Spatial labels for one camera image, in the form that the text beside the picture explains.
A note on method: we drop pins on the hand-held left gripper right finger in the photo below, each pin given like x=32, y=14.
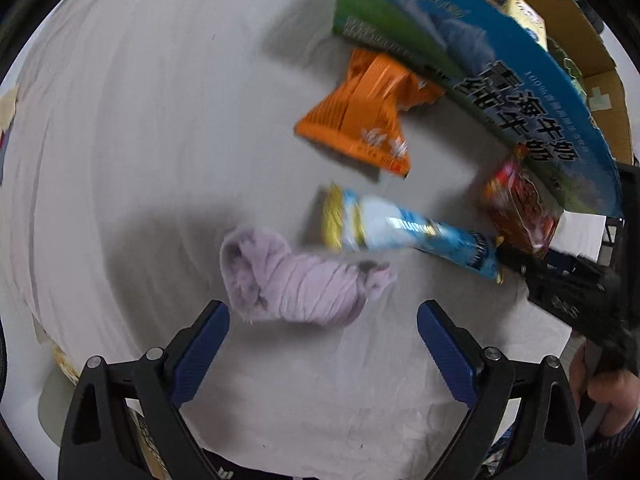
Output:
x=447, y=355

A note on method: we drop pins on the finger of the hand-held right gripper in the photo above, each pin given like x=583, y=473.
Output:
x=570, y=261
x=515, y=260

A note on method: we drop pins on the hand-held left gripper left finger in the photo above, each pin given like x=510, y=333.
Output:
x=200, y=350

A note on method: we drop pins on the blue and yellow snack packet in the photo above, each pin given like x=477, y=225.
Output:
x=400, y=230

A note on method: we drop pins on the blue green printed cardboard box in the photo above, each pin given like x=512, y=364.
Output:
x=500, y=60

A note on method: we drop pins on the person's right forearm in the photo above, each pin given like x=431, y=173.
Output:
x=617, y=447

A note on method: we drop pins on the person's right hand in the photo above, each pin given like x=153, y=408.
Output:
x=612, y=395

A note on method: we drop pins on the red snack packet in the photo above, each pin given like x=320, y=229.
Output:
x=520, y=200

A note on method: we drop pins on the green patterned packet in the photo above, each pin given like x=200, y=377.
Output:
x=570, y=67

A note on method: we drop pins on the white table cloth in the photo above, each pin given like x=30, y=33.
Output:
x=150, y=160

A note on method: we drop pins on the orange snack packet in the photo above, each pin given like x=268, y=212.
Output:
x=360, y=120

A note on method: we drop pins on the yellow white snack packet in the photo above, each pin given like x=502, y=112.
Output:
x=522, y=15

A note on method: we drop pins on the cream printed cloth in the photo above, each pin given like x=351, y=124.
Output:
x=7, y=110

